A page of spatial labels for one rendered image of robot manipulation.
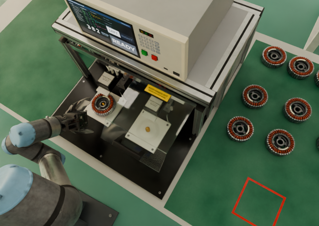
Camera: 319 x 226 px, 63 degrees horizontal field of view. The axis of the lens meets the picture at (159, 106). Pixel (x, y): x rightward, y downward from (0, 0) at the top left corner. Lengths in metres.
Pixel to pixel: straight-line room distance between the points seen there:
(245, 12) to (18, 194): 0.90
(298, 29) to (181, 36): 1.99
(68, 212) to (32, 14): 1.33
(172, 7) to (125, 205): 1.44
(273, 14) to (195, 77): 1.87
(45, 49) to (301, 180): 1.40
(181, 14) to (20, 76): 1.03
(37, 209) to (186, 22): 0.58
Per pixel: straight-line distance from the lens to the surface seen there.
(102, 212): 1.93
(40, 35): 1.65
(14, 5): 1.90
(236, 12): 1.05
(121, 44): 0.91
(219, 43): 0.95
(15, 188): 0.65
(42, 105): 1.40
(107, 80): 1.13
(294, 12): 2.74
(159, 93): 0.90
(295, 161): 1.24
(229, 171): 1.15
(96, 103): 1.22
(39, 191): 0.66
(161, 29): 0.72
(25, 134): 0.93
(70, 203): 0.70
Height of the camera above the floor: 1.87
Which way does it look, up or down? 66 degrees down
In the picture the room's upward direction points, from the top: 11 degrees counter-clockwise
